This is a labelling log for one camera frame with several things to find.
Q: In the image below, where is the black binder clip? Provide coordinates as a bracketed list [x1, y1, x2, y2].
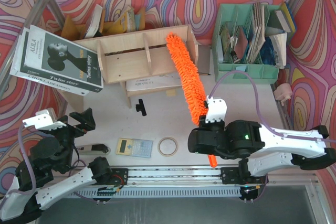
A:
[135, 99, 147, 116]

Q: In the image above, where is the mint green desk organizer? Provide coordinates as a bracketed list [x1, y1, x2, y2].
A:
[212, 2, 279, 84]

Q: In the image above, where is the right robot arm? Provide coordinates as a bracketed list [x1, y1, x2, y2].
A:
[188, 116, 335, 185]

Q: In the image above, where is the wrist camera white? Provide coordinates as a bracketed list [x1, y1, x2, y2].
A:
[205, 96, 227, 123]
[23, 108, 67, 131]

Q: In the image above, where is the orange microfiber duster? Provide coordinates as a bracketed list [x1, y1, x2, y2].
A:
[165, 31, 218, 168]

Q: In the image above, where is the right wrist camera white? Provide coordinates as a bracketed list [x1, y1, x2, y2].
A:
[205, 96, 227, 123]

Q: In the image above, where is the Twins story book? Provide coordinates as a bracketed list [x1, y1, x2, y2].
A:
[23, 25, 103, 93]

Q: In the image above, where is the yellow file rack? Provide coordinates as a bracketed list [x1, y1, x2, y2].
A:
[59, 7, 145, 41]

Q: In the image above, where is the beige and blue calculator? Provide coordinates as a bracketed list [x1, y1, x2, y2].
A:
[115, 138, 153, 158]

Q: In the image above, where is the yellow sticky note pad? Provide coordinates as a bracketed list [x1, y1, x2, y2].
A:
[166, 89, 176, 97]

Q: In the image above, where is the wooden bookshelf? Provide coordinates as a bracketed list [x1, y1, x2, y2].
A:
[76, 25, 199, 107]

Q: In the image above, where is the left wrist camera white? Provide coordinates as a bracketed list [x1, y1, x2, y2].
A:
[23, 108, 67, 131]

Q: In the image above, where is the pink piggy figurine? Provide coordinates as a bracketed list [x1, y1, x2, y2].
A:
[274, 83, 292, 106]

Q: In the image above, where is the white Chokladfabriken book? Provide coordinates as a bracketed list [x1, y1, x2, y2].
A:
[10, 28, 89, 96]

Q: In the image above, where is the spiral notebook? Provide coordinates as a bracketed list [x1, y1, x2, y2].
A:
[126, 72, 181, 92]

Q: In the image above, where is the clear tape roll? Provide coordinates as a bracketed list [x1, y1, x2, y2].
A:
[157, 137, 178, 157]

